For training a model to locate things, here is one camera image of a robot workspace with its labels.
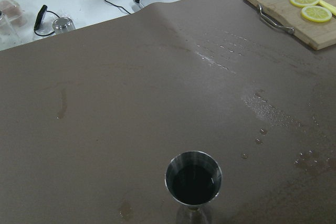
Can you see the steel double jigger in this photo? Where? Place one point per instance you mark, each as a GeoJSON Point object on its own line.
{"type": "Point", "coordinates": [194, 179]}

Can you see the bamboo cutting board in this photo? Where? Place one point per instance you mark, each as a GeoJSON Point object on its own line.
{"type": "Point", "coordinates": [315, 35]}

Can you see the black clip device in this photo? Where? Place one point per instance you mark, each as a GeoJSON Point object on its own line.
{"type": "Point", "coordinates": [40, 17]}

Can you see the lemon slice near handle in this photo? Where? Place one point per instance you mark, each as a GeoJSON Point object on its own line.
{"type": "Point", "coordinates": [316, 14]}

